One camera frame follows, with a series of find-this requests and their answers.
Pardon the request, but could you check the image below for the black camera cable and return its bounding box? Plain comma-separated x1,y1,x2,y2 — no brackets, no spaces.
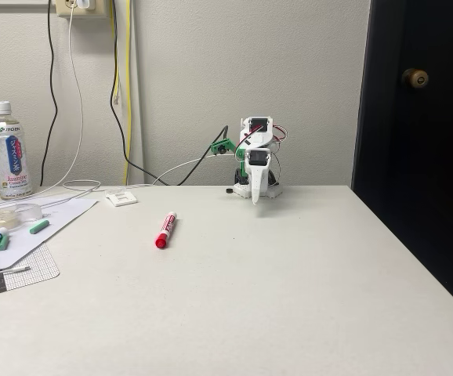
112,0,230,186

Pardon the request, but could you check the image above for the brass door knob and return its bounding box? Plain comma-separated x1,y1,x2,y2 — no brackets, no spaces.
401,67,430,90

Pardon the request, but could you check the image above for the beige wall outlet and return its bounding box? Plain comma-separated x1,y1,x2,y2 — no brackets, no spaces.
55,0,108,20

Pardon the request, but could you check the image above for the white paper sheet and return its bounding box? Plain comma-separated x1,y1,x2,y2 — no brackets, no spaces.
0,195,100,271

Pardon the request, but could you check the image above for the red Expo marker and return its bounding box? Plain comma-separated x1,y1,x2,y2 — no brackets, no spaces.
154,211,179,250

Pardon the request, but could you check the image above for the grid pattern mat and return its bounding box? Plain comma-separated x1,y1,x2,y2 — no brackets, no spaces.
0,244,61,294

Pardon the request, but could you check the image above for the yellow cable with clear plug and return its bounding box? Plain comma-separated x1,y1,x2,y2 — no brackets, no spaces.
110,0,120,105

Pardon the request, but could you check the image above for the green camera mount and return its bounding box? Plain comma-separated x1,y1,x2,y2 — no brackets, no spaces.
209,137,248,162

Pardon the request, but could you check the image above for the dark door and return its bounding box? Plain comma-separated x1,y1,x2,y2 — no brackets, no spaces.
350,0,453,320

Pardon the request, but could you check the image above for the white charger cable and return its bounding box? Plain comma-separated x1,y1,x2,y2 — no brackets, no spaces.
0,6,85,211

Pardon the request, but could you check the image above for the jasmine tea plastic bottle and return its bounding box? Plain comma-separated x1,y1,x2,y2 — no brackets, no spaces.
0,100,34,201

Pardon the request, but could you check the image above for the black power cable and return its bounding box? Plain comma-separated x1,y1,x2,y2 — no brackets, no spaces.
39,0,59,188

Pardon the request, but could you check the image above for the thin white probe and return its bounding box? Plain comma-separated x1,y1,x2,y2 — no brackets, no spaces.
0,266,31,280

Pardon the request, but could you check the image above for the white wall faceplate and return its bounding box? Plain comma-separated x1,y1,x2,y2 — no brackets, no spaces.
104,189,139,207

